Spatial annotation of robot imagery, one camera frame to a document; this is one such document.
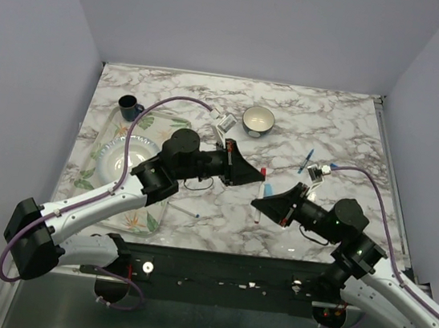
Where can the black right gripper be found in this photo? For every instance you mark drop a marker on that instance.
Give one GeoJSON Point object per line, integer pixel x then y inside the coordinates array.
{"type": "Point", "coordinates": [282, 205]}

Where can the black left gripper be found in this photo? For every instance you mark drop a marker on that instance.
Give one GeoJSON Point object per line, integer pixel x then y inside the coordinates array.
{"type": "Point", "coordinates": [236, 171]}

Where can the light blue highlighter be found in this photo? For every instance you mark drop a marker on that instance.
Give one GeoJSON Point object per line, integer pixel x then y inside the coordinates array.
{"type": "Point", "coordinates": [268, 190]}

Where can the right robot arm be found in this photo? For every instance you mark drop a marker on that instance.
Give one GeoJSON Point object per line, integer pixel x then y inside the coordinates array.
{"type": "Point", "coordinates": [362, 272]}

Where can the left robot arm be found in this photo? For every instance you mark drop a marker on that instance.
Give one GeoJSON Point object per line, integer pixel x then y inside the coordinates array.
{"type": "Point", "coordinates": [40, 237]}

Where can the blue patterned pen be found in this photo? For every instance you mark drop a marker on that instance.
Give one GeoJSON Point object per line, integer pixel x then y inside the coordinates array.
{"type": "Point", "coordinates": [305, 161]}

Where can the white blue-tipped pen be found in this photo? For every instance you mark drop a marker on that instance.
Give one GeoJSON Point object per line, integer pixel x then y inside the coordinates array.
{"type": "Point", "coordinates": [183, 210]}

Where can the dark teal bowl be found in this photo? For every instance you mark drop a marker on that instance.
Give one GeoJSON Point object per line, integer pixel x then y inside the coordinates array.
{"type": "Point", "coordinates": [257, 121]}

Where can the dark blue mug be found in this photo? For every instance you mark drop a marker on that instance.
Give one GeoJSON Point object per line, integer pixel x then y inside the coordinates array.
{"type": "Point", "coordinates": [129, 107]}

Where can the white blue-rimmed plate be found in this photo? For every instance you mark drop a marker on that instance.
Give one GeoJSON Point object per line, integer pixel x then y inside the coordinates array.
{"type": "Point", "coordinates": [110, 161]}

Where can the floral rectangular tray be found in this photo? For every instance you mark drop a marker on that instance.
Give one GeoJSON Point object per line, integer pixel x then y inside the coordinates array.
{"type": "Point", "coordinates": [157, 127]}

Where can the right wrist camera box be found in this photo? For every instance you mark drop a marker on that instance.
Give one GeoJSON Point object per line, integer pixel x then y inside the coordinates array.
{"type": "Point", "coordinates": [316, 174]}

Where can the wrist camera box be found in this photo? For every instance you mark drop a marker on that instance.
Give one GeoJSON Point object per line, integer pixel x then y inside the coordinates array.
{"type": "Point", "coordinates": [316, 174]}
{"type": "Point", "coordinates": [222, 122]}

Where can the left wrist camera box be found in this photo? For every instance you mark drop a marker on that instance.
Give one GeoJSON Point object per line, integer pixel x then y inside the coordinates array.
{"type": "Point", "coordinates": [222, 122]}

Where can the black front mounting rail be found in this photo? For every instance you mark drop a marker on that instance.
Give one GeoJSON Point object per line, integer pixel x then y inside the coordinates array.
{"type": "Point", "coordinates": [215, 279]}

